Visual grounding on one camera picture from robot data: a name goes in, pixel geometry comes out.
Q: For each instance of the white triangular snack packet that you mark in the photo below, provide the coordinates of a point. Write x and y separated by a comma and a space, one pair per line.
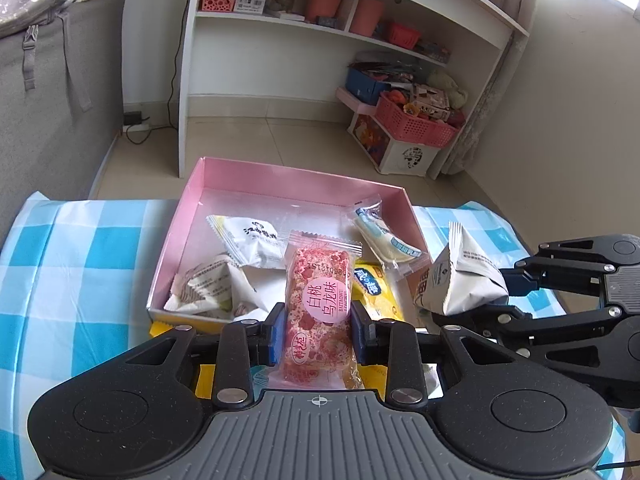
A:
460, 280

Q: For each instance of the black power adapter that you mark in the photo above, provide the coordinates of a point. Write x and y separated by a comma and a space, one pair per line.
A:
134, 119

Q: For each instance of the white triangular packet green print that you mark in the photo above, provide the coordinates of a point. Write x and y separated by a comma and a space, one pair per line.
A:
210, 285

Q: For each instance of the pink plastic tray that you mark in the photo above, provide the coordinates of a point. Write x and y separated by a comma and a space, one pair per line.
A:
352, 101

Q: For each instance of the pink cardboard box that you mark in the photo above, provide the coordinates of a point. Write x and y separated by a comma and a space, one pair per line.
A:
280, 195

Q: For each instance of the pink snack bar packet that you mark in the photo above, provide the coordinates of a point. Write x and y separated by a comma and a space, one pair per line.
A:
320, 310

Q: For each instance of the white and blue cake packet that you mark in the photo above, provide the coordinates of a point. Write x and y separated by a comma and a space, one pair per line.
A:
385, 240

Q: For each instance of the yellow packet blue label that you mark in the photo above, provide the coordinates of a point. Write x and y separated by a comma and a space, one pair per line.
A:
385, 305

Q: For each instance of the orange plastic pot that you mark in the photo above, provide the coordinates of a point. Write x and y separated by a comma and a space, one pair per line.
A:
366, 16

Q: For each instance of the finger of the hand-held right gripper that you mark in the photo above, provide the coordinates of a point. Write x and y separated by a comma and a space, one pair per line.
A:
505, 322
517, 280

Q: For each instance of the grey sofa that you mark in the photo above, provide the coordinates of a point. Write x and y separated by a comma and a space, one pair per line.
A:
50, 110

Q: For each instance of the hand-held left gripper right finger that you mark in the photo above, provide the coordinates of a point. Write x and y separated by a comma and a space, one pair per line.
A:
358, 335

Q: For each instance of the white bookshelf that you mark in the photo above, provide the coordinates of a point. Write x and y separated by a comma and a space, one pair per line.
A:
260, 50

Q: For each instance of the orange pen pot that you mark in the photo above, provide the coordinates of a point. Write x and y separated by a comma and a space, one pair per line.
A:
324, 6

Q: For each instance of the large pink basket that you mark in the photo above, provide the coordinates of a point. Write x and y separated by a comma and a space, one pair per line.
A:
415, 125

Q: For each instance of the blue checked tablecloth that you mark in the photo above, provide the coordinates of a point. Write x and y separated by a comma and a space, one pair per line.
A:
75, 270

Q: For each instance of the yellow waffle snack packet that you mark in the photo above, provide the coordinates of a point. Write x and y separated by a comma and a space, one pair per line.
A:
205, 380

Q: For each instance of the blue storage box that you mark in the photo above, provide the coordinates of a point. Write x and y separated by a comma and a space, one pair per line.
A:
365, 87

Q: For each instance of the white labelled box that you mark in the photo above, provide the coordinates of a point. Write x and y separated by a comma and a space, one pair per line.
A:
250, 5

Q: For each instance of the white packet blue print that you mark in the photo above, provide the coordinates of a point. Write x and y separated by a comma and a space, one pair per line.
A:
250, 240

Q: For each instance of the white printed storage box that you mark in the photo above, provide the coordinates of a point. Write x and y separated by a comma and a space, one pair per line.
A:
395, 152

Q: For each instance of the small red basket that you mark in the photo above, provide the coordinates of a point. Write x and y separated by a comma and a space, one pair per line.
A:
404, 36

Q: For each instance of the printed carton box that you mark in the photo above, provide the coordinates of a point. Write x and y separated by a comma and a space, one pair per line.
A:
430, 100

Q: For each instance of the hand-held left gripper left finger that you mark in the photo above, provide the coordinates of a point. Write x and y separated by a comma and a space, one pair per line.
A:
274, 335

